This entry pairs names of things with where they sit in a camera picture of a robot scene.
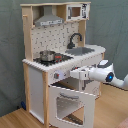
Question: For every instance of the left red stove knob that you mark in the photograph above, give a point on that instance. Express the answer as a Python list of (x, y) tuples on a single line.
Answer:
[(56, 75)]

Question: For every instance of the grey toy sink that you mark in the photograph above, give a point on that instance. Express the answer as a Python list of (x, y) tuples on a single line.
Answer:
[(79, 51)]

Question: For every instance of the white toy microwave door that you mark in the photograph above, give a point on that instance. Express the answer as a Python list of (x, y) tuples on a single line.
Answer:
[(77, 11)]

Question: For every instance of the black toy faucet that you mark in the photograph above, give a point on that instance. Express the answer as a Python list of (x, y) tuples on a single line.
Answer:
[(71, 43)]

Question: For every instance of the black toy stovetop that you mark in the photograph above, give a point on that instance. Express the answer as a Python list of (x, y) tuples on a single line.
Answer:
[(58, 59)]

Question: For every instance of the silver toy pot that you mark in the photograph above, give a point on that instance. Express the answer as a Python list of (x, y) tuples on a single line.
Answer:
[(47, 55)]

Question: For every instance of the grey range hood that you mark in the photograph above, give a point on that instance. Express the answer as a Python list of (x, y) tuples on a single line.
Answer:
[(48, 18)]

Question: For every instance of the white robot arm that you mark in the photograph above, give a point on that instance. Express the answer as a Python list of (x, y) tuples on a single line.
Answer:
[(103, 72)]

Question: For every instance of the white oven door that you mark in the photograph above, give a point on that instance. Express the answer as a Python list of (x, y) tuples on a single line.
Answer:
[(63, 102)]

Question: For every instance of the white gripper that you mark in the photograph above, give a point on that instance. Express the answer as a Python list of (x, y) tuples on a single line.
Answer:
[(80, 73)]

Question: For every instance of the wooden toy kitchen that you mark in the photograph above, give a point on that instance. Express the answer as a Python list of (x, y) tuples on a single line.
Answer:
[(38, 78)]

